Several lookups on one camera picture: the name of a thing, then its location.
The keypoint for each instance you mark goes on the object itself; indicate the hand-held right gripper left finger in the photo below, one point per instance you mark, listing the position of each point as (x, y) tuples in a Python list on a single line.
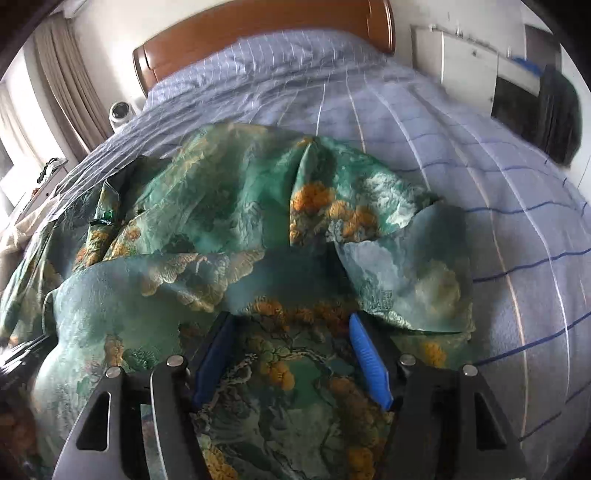
[(208, 369)]

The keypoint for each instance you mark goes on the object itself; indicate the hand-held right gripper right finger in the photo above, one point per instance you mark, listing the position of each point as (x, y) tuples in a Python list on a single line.
[(367, 360)]

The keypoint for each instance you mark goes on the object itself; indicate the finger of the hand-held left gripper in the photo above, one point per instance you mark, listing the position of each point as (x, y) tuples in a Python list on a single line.
[(27, 350)]

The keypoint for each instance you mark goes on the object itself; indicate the green printed silk garment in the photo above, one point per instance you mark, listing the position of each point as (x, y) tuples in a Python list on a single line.
[(207, 221)]

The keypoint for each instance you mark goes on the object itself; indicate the beige cloth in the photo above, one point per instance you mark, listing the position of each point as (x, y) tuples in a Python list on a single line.
[(23, 230)]

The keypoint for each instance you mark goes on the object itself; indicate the white desk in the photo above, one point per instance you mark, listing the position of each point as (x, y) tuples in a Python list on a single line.
[(32, 191)]

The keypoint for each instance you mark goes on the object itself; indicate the blue striped bed sheet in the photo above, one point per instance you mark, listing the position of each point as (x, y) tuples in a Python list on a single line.
[(415, 138)]

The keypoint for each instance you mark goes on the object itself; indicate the beige curtain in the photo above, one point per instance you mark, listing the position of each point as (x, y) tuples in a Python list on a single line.
[(69, 83)]

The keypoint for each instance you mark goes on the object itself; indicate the white wardrobe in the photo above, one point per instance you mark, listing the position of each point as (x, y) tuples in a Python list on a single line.
[(461, 60)]

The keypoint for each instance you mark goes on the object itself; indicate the wooden headboard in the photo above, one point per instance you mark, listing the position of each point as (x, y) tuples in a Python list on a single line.
[(258, 32)]

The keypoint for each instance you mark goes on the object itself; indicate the white security camera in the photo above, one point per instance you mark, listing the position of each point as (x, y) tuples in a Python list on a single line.
[(121, 113)]

